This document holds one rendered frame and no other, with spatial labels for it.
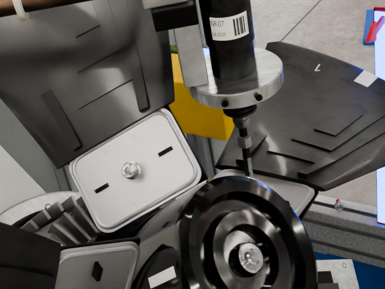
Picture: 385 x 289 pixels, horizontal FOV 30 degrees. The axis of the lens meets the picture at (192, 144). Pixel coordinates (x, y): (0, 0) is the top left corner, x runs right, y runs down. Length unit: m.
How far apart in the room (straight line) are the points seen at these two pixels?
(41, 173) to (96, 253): 1.01
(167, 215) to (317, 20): 3.10
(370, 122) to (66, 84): 0.30
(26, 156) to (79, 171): 0.87
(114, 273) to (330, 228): 0.64
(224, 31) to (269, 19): 3.12
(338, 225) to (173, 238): 0.63
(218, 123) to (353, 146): 0.38
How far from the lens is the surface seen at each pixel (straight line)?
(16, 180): 0.75
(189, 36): 0.49
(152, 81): 0.54
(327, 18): 3.56
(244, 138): 0.55
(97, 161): 0.55
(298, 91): 0.74
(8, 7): 0.50
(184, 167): 0.53
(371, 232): 1.06
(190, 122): 1.04
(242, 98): 0.50
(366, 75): 0.79
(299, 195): 0.59
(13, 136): 1.39
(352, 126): 0.69
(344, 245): 1.10
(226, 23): 0.49
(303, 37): 3.41
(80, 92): 0.55
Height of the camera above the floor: 1.56
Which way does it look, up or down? 34 degrees down
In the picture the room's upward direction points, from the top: 11 degrees counter-clockwise
